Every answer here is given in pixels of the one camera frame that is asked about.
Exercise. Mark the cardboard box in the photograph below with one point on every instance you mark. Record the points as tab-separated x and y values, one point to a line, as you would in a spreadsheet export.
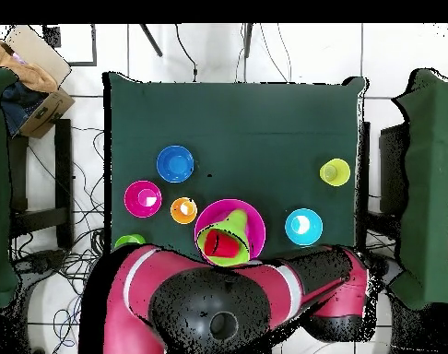
43	114

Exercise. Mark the dark green tablecloth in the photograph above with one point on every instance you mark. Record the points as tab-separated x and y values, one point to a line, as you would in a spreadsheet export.
238	129

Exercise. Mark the tall green cup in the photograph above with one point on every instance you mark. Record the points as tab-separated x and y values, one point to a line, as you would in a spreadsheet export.
128	240

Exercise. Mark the small blue bowl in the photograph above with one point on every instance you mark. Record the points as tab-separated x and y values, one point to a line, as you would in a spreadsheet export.
175	163

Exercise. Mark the orange cup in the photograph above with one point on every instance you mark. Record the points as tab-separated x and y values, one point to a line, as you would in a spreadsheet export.
178	215

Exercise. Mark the small cyan bowl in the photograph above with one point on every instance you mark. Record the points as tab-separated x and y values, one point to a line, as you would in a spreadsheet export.
312	234

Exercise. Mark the grey chair base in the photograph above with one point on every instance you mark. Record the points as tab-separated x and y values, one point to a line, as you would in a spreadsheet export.
43	260
393	271

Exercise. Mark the red cup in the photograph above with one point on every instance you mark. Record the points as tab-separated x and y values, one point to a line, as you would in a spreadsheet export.
224	245

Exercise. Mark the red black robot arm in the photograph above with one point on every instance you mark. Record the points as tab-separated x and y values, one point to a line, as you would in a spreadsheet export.
143	295

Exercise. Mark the yellow cup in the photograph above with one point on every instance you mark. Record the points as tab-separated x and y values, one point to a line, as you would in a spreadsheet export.
340	173

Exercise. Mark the large pink bowl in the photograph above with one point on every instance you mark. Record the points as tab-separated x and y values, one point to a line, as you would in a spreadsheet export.
255	228

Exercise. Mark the black floor frame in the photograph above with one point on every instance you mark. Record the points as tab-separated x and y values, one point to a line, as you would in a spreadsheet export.
94	48

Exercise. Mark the large green bowl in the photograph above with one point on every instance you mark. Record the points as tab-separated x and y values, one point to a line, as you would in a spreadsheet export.
246	254

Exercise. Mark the black tripod leg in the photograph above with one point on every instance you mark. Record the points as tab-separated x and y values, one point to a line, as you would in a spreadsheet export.
152	41
248	40

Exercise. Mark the black box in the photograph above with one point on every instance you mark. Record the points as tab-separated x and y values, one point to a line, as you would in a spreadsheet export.
391	169

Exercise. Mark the small magenta bowl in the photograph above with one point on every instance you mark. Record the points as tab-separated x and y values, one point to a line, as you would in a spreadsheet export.
133	199

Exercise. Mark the black stool frame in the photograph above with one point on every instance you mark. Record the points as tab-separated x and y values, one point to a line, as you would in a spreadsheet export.
63	177

